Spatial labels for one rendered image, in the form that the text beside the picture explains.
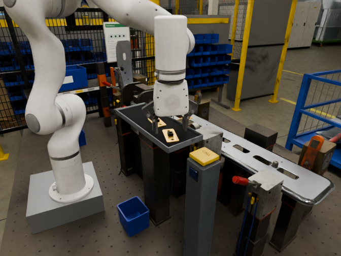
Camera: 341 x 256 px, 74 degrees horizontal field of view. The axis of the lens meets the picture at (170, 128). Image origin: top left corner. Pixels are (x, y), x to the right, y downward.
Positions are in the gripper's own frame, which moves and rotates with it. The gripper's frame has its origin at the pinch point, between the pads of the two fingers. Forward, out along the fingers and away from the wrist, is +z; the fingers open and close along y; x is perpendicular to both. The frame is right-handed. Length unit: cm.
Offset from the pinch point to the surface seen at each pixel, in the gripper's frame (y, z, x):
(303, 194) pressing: 39.0, 18.8, -17.7
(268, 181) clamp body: 26.4, 12.8, -15.9
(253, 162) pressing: 32.6, 18.8, 1.1
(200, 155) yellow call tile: 5.6, 2.8, -12.6
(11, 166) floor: -141, 119, 177
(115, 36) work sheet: -15, -16, 142
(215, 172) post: 9.7, 7.7, -15.0
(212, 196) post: 9.5, 16.1, -15.1
